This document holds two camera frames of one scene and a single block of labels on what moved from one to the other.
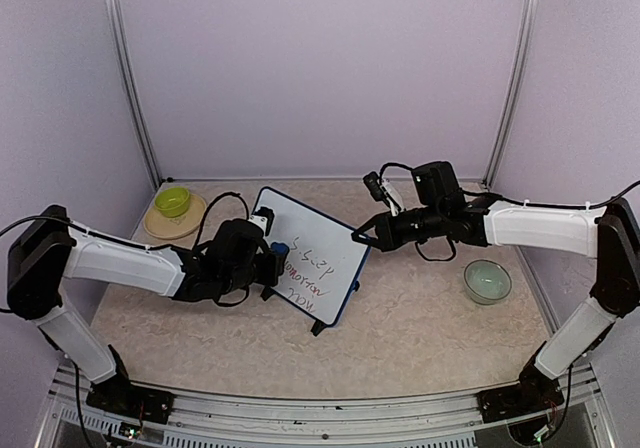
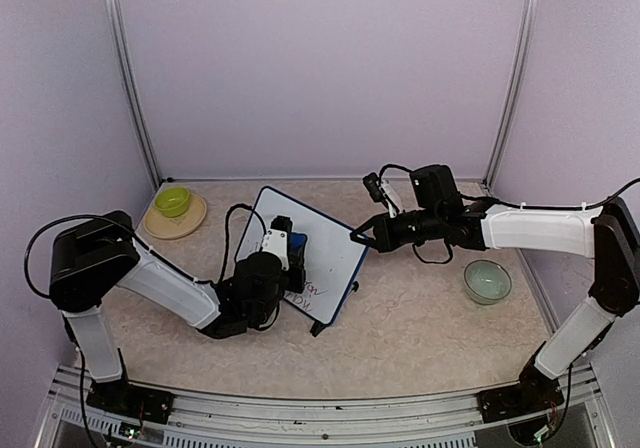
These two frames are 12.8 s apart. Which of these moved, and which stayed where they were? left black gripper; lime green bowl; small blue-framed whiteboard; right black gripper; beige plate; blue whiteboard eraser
Moved: blue whiteboard eraser; left black gripper
Stayed: beige plate; right black gripper; lime green bowl; small blue-framed whiteboard
